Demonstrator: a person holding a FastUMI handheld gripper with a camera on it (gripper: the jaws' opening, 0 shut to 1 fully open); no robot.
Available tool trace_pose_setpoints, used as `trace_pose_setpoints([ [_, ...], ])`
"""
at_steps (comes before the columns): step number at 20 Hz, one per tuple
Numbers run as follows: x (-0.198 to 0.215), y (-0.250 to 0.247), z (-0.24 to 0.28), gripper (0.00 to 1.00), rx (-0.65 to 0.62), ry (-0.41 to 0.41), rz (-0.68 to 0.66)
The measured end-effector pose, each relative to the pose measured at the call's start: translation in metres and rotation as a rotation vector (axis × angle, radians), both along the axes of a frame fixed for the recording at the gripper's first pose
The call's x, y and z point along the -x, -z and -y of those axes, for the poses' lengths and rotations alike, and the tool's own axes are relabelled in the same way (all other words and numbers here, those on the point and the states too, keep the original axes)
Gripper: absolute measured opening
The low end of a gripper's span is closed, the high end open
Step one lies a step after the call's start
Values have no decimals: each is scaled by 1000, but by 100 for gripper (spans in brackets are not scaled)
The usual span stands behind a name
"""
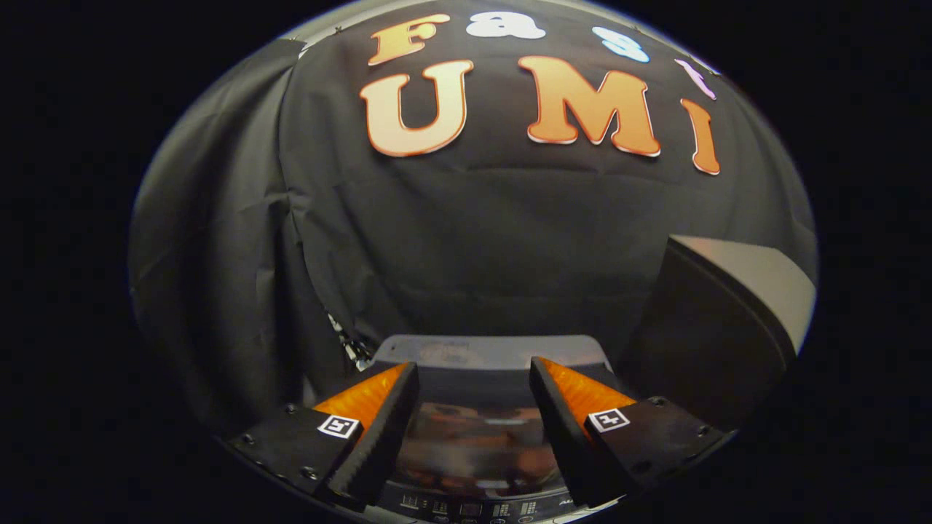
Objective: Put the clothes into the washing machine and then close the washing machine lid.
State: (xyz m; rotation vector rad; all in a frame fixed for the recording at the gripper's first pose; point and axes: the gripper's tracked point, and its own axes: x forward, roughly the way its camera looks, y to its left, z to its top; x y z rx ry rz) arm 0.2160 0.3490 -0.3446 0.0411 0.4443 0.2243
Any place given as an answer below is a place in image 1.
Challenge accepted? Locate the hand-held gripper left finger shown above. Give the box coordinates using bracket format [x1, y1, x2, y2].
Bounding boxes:
[226, 362, 422, 511]

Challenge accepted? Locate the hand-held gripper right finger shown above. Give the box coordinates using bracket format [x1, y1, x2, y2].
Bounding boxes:
[529, 357, 730, 509]

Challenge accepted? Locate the dark washing machine lid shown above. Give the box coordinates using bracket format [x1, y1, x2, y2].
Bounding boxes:
[390, 362, 620, 499]

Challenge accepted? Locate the grey washing machine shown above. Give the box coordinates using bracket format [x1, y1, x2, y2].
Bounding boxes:
[360, 333, 627, 524]

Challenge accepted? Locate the black backdrop cloth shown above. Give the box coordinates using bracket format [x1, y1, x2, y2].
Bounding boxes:
[130, 0, 818, 439]

